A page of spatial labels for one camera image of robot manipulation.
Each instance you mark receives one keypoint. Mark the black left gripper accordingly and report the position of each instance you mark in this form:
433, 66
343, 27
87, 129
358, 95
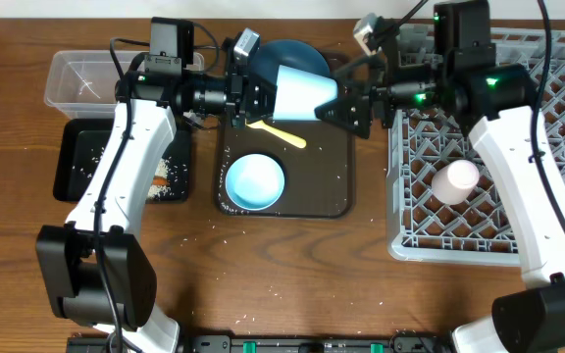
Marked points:
236, 98

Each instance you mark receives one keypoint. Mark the orange carrot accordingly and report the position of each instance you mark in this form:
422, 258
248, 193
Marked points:
157, 180

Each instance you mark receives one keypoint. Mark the black waste tray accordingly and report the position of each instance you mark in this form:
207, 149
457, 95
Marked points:
82, 148

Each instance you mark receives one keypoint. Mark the pink cup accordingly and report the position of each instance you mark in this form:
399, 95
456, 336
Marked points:
453, 184

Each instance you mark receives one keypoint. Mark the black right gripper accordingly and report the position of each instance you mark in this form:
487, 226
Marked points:
377, 96

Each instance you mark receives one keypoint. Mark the light blue bowl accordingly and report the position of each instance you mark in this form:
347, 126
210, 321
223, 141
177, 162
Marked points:
254, 182

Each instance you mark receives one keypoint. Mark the white rice pile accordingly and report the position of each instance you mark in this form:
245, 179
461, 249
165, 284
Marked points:
156, 192

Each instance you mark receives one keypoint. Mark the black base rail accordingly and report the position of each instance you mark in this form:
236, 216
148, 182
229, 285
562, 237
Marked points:
217, 343

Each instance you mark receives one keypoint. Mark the brown serving tray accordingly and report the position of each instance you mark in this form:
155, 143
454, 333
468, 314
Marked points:
319, 179

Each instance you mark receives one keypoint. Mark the yellow plastic spoon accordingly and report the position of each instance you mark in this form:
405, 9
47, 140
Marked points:
287, 137

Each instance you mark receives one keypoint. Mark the dark blue plate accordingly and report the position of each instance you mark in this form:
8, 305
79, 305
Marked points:
290, 53

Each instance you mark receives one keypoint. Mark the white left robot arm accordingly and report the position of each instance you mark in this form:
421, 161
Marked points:
93, 267

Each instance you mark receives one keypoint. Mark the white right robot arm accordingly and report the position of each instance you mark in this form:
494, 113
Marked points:
497, 107

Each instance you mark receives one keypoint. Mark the clear plastic bin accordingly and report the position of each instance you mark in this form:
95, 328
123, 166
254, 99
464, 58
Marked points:
81, 84

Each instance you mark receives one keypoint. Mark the light blue cup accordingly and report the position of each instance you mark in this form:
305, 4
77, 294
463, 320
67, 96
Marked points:
299, 93

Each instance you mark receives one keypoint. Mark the grey dishwasher rack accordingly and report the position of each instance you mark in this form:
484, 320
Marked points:
476, 231

